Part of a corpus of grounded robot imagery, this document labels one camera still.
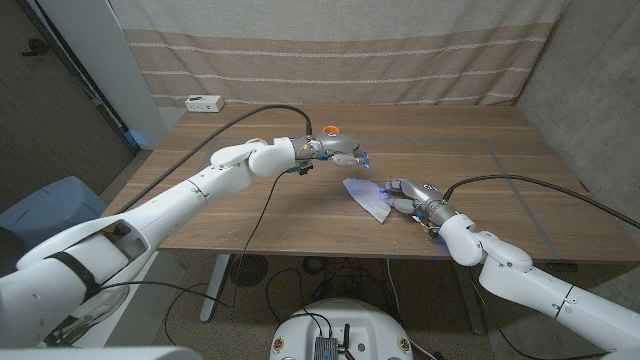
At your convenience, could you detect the black round floor fan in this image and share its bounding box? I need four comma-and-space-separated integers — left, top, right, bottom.
229, 253, 269, 288

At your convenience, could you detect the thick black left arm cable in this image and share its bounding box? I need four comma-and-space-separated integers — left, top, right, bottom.
115, 103, 314, 216

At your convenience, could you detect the grey torso electronics module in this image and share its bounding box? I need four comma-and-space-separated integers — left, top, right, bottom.
313, 335, 339, 360

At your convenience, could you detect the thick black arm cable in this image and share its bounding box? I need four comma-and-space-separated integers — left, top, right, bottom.
442, 173, 640, 231
115, 103, 314, 216

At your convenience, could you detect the black torso antenna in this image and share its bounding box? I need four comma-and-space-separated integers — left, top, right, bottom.
341, 323, 356, 360

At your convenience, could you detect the white robot torso base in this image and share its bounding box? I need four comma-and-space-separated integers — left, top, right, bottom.
268, 297, 415, 360

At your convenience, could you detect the thin black left hand cable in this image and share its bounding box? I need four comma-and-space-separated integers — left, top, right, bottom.
99, 168, 301, 310

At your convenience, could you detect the white table leg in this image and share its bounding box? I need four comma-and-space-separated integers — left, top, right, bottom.
199, 253, 232, 323

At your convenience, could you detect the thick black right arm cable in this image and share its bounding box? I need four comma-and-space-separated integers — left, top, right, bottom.
442, 173, 640, 231

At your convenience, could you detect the white floor cable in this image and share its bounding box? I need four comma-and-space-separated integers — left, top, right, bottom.
385, 257, 439, 360

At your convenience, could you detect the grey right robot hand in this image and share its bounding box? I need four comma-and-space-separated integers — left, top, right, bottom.
380, 177, 460, 240

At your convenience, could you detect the beige striped curtain backdrop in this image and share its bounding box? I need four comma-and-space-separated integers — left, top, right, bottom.
108, 0, 571, 107

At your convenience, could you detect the grey table leg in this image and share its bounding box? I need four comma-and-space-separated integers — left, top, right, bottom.
452, 259, 487, 335

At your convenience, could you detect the white upright panel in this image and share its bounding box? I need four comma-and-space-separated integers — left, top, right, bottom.
37, 0, 169, 150

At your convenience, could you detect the white paper coffee filter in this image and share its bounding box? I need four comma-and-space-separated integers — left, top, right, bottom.
342, 177, 394, 225

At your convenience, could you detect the black floor cable bundle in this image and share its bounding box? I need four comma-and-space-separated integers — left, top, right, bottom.
264, 255, 401, 321

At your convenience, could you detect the black door handle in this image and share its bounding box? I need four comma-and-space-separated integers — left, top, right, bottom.
20, 37, 51, 56

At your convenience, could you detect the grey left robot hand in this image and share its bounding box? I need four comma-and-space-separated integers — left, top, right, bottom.
290, 132, 372, 177

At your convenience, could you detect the blue plastic bin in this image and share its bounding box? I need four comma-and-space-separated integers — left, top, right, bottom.
0, 174, 109, 244

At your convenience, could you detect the dark brown door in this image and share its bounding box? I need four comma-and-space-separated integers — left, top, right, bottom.
0, 0, 141, 214

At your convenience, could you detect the white power strip box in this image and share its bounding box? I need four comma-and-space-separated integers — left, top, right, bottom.
184, 94, 225, 113

